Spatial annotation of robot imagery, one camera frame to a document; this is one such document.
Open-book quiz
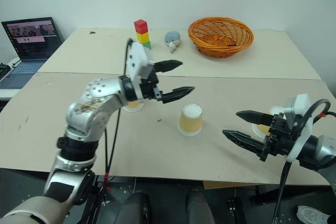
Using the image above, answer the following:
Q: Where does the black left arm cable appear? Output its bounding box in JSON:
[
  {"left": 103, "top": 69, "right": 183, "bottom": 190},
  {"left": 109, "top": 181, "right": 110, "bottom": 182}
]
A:
[{"left": 103, "top": 38, "right": 134, "bottom": 191}]

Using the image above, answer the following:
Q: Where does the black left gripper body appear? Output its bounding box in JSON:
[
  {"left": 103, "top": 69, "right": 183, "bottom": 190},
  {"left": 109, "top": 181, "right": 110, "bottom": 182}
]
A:
[{"left": 136, "top": 69, "right": 163, "bottom": 102}]

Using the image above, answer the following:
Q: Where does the grey plush toy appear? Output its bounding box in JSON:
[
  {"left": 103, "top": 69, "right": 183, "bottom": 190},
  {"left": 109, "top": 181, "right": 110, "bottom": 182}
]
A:
[{"left": 164, "top": 30, "right": 182, "bottom": 54}]

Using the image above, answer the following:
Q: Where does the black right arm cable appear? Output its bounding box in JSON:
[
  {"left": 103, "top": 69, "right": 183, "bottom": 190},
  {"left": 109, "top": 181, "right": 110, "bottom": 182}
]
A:
[{"left": 272, "top": 99, "right": 336, "bottom": 224}]

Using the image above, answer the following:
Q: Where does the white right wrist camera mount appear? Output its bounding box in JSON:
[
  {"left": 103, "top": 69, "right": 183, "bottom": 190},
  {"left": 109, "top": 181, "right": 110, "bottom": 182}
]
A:
[{"left": 284, "top": 93, "right": 314, "bottom": 162}]

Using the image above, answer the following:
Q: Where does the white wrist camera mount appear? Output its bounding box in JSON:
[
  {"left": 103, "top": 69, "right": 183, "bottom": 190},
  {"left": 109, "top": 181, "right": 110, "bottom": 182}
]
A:
[
  {"left": 284, "top": 93, "right": 314, "bottom": 162},
  {"left": 125, "top": 41, "right": 156, "bottom": 82}
]

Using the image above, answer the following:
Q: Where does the open blue laptop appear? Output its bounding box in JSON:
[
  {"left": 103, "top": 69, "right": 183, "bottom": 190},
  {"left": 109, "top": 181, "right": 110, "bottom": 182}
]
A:
[{"left": 0, "top": 17, "right": 64, "bottom": 90}]

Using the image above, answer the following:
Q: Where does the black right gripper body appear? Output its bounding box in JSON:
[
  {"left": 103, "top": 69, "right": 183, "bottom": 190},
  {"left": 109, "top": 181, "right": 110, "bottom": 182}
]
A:
[{"left": 258, "top": 112, "right": 299, "bottom": 162}]

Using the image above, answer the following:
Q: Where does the tan paper cup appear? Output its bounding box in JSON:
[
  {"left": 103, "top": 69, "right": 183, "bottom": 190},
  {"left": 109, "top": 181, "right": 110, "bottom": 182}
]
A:
[
  {"left": 123, "top": 100, "right": 145, "bottom": 112},
  {"left": 177, "top": 103, "right": 204, "bottom": 137},
  {"left": 251, "top": 105, "right": 287, "bottom": 139}
]

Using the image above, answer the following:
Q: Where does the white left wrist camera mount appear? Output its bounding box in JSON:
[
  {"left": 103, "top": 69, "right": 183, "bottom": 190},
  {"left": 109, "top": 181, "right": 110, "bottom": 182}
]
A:
[{"left": 125, "top": 41, "right": 156, "bottom": 82}]

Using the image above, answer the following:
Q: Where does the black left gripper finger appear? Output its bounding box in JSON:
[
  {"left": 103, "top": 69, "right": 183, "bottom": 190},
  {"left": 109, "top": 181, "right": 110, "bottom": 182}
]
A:
[
  {"left": 153, "top": 60, "right": 183, "bottom": 74},
  {"left": 158, "top": 86, "right": 196, "bottom": 104}
]

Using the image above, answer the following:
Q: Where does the yellow toy block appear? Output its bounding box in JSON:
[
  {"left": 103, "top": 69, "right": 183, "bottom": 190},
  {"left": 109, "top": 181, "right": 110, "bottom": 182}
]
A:
[{"left": 136, "top": 31, "right": 149, "bottom": 45}]

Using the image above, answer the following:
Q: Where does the brown cardboard piece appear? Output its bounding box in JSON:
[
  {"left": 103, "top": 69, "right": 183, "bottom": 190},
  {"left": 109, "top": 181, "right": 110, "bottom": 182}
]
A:
[{"left": 203, "top": 180, "right": 258, "bottom": 191}]

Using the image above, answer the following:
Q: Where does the dark rounded shape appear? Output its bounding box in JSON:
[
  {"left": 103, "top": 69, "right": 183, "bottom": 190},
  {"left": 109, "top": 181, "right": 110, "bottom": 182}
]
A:
[
  {"left": 122, "top": 190, "right": 152, "bottom": 224},
  {"left": 185, "top": 189, "right": 215, "bottom": 224}
]

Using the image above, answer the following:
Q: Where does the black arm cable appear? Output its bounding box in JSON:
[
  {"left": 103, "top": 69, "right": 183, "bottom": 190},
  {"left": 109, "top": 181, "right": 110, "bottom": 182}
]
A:
[
  {"left": 272, "top": 99, "right": 336, "bottom": 224},
  {"left": 103, "top": 38, "right": 134, "bottom": 191}
]

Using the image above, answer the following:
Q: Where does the orange wicker basket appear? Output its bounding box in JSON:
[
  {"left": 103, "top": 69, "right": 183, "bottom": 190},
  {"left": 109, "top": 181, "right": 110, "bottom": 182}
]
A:
[{"left": 187, "top": 17, "right": 255, "bottom": 58}]

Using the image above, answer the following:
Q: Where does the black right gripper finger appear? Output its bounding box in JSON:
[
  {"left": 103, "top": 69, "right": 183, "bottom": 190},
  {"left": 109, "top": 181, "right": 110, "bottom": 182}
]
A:
[
  {"left": 235, "top": 110, "right": 275, "bottom": 127},
  {"left": 222, "top": 129, "right": 269, "bottom": 157}
]

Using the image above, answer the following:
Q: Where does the red toy block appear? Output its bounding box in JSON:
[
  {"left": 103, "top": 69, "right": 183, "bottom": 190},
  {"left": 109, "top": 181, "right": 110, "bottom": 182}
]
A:
[{"left": 133, "top": 19, "right": 148, "bottom": 35}]

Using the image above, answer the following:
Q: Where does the white sneaker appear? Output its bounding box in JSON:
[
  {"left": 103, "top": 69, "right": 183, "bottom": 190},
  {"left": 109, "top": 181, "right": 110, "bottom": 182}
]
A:
[{"left": 297, "top": 205, "right": 332, "bottom": 224}]

